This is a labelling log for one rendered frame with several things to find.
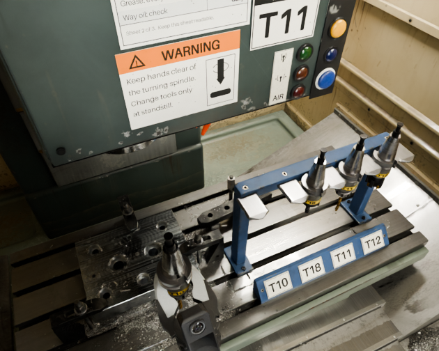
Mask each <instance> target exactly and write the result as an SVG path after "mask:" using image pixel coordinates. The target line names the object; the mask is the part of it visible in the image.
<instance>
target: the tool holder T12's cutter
mask: <svg viewBox="0 0 439 351"><path fill-rule="evenodd" d="M384 180H385V178H381V179H377V178H375V177H373V176H372V175H367V177H366V180H365V182H367V186H368V187H370V188H372V187H375V188H376V189H380V188H381V187H382V185H383V183H384Z"/></svg>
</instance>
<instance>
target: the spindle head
mask: <svg viewBox="0 0 439 351"><path fill-rule="evenodd" d="M252 4H253V0H251V8H250V19H249V24H247V25H243V26H237V27H233V28H229V29H222V30H219V31H212V32H208V33H202V34H198V35H194V36H188V37H184V38H178V39H174V40H168V41H164V42H157V43H153V44H149V45H143V46H139V47H133V48H129V49H123V50H121V48H120V44H119V41H118V34H117V30H116V25H115V21H114V14H113V10H112V7H111V1H110V0H0V63H1V65H2V67H3V69H4V72H5V73H6V76H7V78H8V80H9V82H10V84H11V86H12V88H13V90H14V92H15V94H16V96H17V99H18V101H19V103H20V105H21V107H22V109H23V111H24V114H25V116H26V118H27V120H28V122H29V124H30V126H31V129H32V130H33V133H34V134H35V136H36V138H37V140H38V143H39V145H40V147H41V149H42V151H43V153H44V156H46V158H47V159H48V160H49V161H50V162H51V163H52V167H53V168H55V167H58V166H63V165H65V164H70V163H73V162H77V161H80V160H83V159H87V158H90V157H95V156H97V155H101V154H105V153H109V152H112V151H115V150H119V149H122V148H127V147H129V146H133V145H137V144H140V143H144V142H147V141H151V140H154V139H159V138H161V137H165V136H169V135H172V134H176V133H179V132H183V131H186V130H190V129H193V128H196V127H201V126H204V125H208V124H211V123H215V122H218V121H221V120H225V119H228V118H233V117H235V116H240V115H243V114H247V113H250V112H253V111H257V110H260V109H265V108H267V107H272V106H275V105H278V104H282V103H285V102H289V101H292V100H293V99H292V98H291V96H290V93H291V90H292V88H293V87H294V86H296V85H297V84H304V85H305V87H306V91H305V94H304V95H303V96H302V97H301V98H304V97H307V96H309V94H310V90H311V85H312V81H313V77H314V71H315V67H316V61H317V58H318V51H319V47H320V43H321V38H322V34H323V28H324V24H325V17H326V13H327V9H328V4H329V0H320V2H319V6H318V13H317V17H316V23H315V28H314V34H313V36H312V37H309V38H303V39H300V40H294V41H291V42H285V43H282V44H278V45H273V46H269V47H264V48H260V49H255V50H251V51H250V50H249V48H250V36H251V25H252ZM238 29H240V51H239V68H238V101H237V102H233V103H231V104H226V105H223V106H220V107H215V108H212V109H207V110H205V111H200V112H197V113H194V114H189V115H186V116H181V117H179V118H174V119H171V120H166V121H163V122H161V123H156V124H153V125H148V126H145V127H140V128H137V129H135V130H131V126H130V120H129V117H128V111H127V107H126V104H125V98H124V94H123V89H122V86H121V80H120V76H119V73H118V67H117V63H116V57H115V55H117V54H122V53H126V52H133V51H137V50H140V49H146V48H150V47H157V46H160V45H167V44H171V43H174V42H180V41H184V40H191V39H195V38H201V37H204V36H211V35H215V34H218V33H225V32H229V31H235V30H238ZM306 43H309V44H311V45H312V46H313V48H314V51H313V54H312V55H311V57H310V59H309V60H307V61H305V62H299V61H298V60H297V58H296V54H297V52H298V50H299V48H300V47H301V46H302V45H304V44H306ZM291 48H294V50H293V58H292V63H291V71H290V76H289V81H288V89H287V94H286V101H283V102H279V103H277V104H272V105H268V104H269V97H270V86H271V80H272V68H273V62H274V55H275V52H278V51H282V50H285V49H291ZM304 64H305V65H307V66H308V67H309V74H308V76H307V77H306V79H304V80H303V81H299V82H297V81H295V80H294V79H293V73H294V72H295V69H296V68H297V67H298V66H300V65H304Z"/></svg>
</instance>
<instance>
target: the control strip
mask: <svg viewBox="0 0 439 351"><path fill-rule="evenodd" d="M355 2H356V0H330V1H329V5H328V11H327V15H326V18H325V24H324V28H323V34H322V38H321V43H320V47H319V51H318V58H317V61H316V67H315V71H314V77H313V81H312V85H311V90H310V94H309V99H312V98H317V97H319V96H322V95H327V94H329V93H332V91H333V88H334V83H335V79H336V76H337V72H338V69H339V64H340V60H341V56H342V53H343V50H344V45H345V42H346V37H347V34H348V29H349V26H350V23H351V18H352V15H353V11H354V7H355ZM337 20H344V21H345V22H346V30H345V31H344V33H343V34H342V35H341V36H339V37H338V38H333V37H332V36H331V34H330V30H331V28H332V25H333V24H334V23H335V22H336V21H337ZM305 47H311V55H312V54H313V51H314V48H313V46H312V45H311V44H309V43H306V44H304V45H302V46H301V47H300V48H299V50H298V52H297V54H296V58H297V60H298V61H299V62H305V61H307V60H309V59H310V57H311V56H310V57H309V58H308V59H306V60H301V59H300V53H301V51H302V50H303V49H304V48H305ZM331 49H336V50H337V56H336V57H335V59H334V60H333V61H326V55H327V53H328V52H329V51H330V50H331ZM302 68H306V69H307V70H308V73H307V76H308V74H309V67H308V66H307V65H305V64H304V65H300V66H298V67H297V68H296V69H295V72H294V73H293V79H294V80H295V81H297V82H299V81H303V80H304V79H306V77H307V76H306V77H305V78H304V79H302V80H298V79H297V78H296V75H297V73H298V71H299V70H300V69H302ZM328 70H331V71H333V72H334V73H335V79H334V81H333V83H332V85H331V86H329V87H328V88H324V89H322V88H320V87H318V79H319V77H320V76H321V75H322V74H323V73H324V72H326V71H328ZM298 87H303V88H304V93H303V94H302V96H303V95H304V94H305V91H306V87H305V85H304V84H297V85H296V86H294V87H293V88H292V90H291V93H290V96H291V98H292V99H293V100H298V99H300V98H301V97H302V96H301V97H299V98H294V97H293V93H294V91H295V89H297V88H298Z"/></svg>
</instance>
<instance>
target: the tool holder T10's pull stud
mask: <svg viewBox="0 0 439 351"><path fill-rule="evenodd" d="M172 239H173V234H172V233H171V232H167V233H165V234H164V240H166V241H165V242H164V246H165V249H166V251H167V252H173V251H174V250H175V249H176V245H175V242H174V240H172Z"/></svg>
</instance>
